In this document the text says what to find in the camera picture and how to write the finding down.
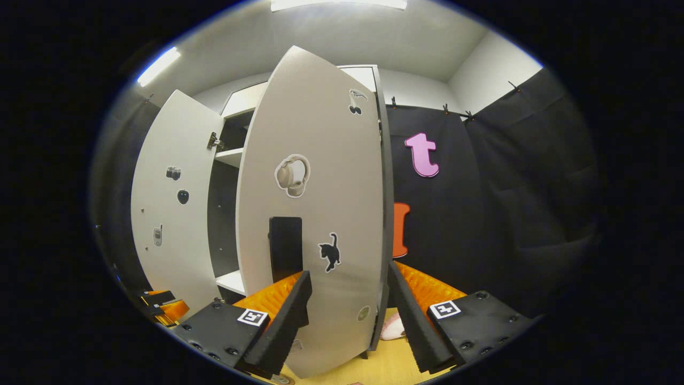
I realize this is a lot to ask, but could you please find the pink plush toy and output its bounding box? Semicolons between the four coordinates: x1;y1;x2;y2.
380;312;407;341

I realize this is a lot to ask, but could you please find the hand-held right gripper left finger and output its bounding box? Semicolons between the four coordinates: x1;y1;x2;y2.
170;270;313;378

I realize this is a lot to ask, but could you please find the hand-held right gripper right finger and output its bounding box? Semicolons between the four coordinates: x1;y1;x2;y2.
387;260;535;375

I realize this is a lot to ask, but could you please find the long ceiling light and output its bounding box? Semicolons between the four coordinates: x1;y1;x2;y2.
270;0;408;12
137;47;181;87

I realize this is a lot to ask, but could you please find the grey cabinet door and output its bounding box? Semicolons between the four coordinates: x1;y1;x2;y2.
131;89;225;321
235;45;386;379

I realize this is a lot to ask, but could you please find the black backdrop cloth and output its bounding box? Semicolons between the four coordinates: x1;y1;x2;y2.
91;67;602;321

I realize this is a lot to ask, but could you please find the grey cabinet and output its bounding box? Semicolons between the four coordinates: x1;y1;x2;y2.
206;64;396;359

